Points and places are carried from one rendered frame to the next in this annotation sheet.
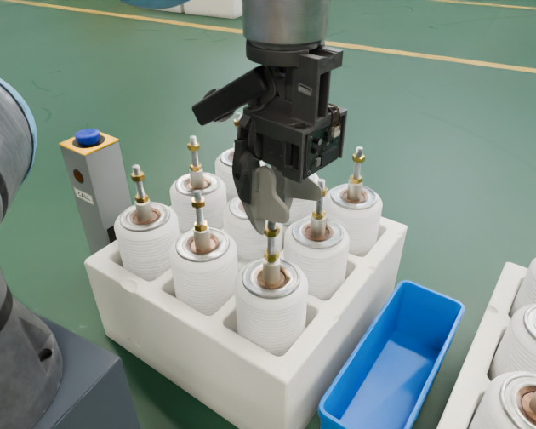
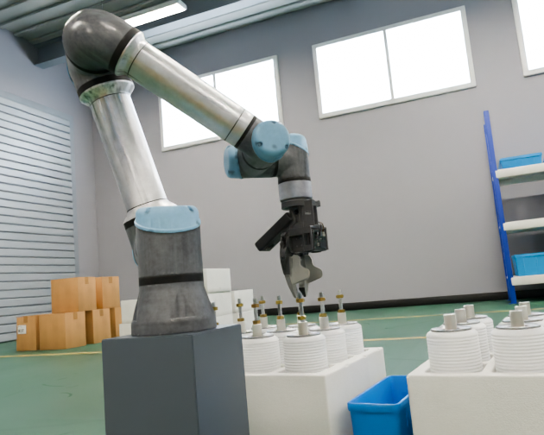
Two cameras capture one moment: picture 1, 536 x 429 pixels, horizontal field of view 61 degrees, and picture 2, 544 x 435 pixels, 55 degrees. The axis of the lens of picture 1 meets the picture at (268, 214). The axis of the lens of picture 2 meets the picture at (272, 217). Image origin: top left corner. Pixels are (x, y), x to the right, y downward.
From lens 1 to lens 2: 81 cm
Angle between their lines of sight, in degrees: 43
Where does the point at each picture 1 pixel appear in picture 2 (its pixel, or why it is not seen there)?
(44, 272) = not seen: outside the picture
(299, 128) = (308, 226)
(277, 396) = (320, 393)
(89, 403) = (231, 334)
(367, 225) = (354, 335)
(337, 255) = (338, 333)
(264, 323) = (304, 353)
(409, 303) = (398, 393)
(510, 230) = not seen: hidden behind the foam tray
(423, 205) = not seen: hidden behind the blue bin
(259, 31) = (287, 193)
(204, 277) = (262, 347)
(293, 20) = (300, 188)
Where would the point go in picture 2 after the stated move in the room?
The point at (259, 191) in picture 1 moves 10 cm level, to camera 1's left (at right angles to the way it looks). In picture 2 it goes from (293, 267) to (247, 271)
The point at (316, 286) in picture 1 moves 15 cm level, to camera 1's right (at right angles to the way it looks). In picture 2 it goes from (331, 357) to (394, 351)
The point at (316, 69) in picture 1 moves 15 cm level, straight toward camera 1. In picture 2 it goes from (311, 203) to (317, 190)
